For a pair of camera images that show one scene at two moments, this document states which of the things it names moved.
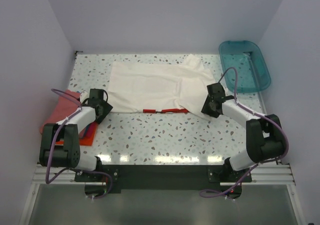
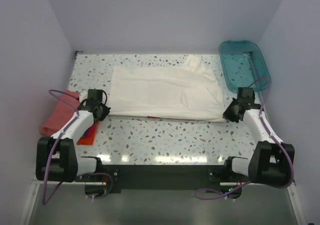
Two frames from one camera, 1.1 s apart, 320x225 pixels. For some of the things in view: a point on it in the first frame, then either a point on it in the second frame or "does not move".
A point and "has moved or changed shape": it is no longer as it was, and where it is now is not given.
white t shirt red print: [159, 88] has moved or changed shape
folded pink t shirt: [63, 107] does not move
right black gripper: [206, 110] → [227, 114]
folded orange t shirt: [86, 135] does not move
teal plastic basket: [253, 73] does not move
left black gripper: [107, 108] does not move
